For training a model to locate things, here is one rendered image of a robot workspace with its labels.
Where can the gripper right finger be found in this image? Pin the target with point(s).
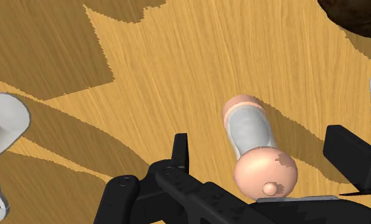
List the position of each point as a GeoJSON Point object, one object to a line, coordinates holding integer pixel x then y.
{"type": "Point", "coordinates": [352, 149]}

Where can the pink and white bottle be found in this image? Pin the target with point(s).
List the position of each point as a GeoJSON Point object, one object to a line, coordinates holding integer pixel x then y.
{"type": "Point", "coordinates": [250, 133]}

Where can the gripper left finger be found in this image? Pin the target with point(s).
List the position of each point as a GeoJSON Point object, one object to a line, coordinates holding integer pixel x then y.
{"type": "Point", "coordinates": [179, 192]}

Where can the dark brown round object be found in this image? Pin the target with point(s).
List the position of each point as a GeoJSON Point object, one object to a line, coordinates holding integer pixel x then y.
{"type": "Point", "coordinates": [355, 14]}

